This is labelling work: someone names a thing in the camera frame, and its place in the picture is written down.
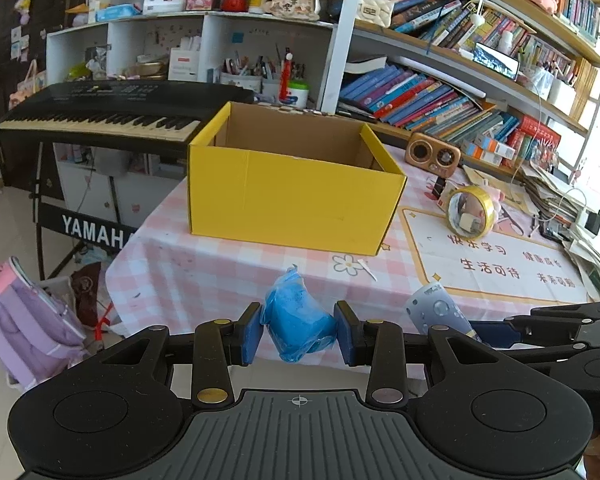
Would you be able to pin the row of books beside handbag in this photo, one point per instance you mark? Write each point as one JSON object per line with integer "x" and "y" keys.
{"x": 445, "y": 15}

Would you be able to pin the white cubby shelf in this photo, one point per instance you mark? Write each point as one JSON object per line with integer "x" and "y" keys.
{"x": 130, "y": 40}

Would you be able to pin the black binder clip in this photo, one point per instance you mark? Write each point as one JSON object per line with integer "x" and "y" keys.
{"x": 438, "y": 194}

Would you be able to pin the purple pink backpack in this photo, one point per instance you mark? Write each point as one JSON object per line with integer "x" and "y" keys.
{"x": 25, "y": 320}

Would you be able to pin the pink checked desktop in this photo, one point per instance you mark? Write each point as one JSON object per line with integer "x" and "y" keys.
{"x": 220, "y": 280}

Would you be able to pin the small hanging plush charm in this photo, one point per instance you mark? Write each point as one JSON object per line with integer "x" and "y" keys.
{"x": 24, "y": 10}

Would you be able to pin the pile of papers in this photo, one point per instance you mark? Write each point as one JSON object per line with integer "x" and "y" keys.
{"x": 555, "y": 185}

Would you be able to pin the wooden retro radio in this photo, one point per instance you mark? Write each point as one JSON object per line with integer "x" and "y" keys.
{"x": 432, "y": 155}

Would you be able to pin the black keyboard stand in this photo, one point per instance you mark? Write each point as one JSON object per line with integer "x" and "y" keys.
{"x": 90, "y": 225}

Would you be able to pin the white drawer cabinet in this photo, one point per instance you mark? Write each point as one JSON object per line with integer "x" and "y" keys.
{"x": 150, "y": 200}

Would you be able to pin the phone with lit screen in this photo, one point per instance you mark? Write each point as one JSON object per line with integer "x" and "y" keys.
{"x": 495, "y": 60}

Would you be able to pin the black electronic keyboard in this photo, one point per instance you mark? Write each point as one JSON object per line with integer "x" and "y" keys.
{"x": 105, "y": 95}

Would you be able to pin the orange white carton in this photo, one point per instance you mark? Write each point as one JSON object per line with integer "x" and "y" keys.
{"x": 477, "y": 155}
{"x": 497, "y": 147}

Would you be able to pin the yellow cardboard box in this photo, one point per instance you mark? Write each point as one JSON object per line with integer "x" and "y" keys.
{"x": 280, "y": 200}

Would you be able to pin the blue tissue pack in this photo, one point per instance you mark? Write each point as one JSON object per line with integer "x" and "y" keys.
{"x": 117, "y": 11}

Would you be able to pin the white box red label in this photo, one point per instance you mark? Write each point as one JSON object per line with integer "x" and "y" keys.
{"x": 182, "y": 65}

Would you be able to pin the brown envelope stack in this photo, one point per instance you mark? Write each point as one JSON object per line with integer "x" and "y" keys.
{"x": 500, "y": 185}

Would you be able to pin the white jar green lid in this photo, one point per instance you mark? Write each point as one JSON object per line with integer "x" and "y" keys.
{"x": 297, "y": 96}

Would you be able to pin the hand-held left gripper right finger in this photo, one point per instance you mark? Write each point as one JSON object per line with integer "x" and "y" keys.
{"x": 345, "y": 336}

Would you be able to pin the pink tote bag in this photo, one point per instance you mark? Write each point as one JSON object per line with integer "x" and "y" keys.
{"x": 30, "y": 85}

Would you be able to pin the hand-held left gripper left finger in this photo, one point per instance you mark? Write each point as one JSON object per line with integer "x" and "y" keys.
{"x": 250, "y": 336}

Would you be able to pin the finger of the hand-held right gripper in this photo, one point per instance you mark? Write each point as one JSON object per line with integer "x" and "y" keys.
{"x": 495, "y": 334}
{"x": 570, "y": 312}

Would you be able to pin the row of thin upright books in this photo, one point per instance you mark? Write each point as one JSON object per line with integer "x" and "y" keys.
{"x": 575, "y": 5}

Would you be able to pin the red tassel ornament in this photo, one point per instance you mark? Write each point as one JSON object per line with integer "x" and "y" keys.
{"x": 285, "y": 80}

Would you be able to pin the leaning row of colourful books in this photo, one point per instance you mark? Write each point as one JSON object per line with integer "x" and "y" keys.
{"x": 410, "y": 95}

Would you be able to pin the blue bubble print cup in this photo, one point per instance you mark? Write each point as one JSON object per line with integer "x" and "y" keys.
{"x": 430, "y": 310}

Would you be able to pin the black power adapter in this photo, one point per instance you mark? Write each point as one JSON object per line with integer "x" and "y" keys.
{"x": 594, "y": 221}

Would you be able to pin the blue plastic-wrapped clay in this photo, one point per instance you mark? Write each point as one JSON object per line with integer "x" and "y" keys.
{"x": 295, "y": 320}

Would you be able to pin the white wooden bookshelf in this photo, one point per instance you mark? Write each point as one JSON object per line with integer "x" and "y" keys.
{"x": 347, "y": 10}

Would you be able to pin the brown bag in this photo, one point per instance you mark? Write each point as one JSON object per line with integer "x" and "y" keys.
{"x": 87, "y": 290}

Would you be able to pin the white pen holder with pens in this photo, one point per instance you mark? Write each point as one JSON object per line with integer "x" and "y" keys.
{"x": 240, "y": 82}

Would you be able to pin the white quilted pearl handbag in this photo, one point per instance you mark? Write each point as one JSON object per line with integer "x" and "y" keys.
{"x": 375, "y": 10}

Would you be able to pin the white desk organiser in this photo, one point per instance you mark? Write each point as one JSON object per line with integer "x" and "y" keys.
{"x": 562, "y": 95}

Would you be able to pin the yellow tape roll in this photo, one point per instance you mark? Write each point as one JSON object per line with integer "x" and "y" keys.
{"x": 487, "y": 222}

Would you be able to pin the flat white box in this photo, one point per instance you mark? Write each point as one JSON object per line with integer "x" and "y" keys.
{"x": 164, "y": 5}

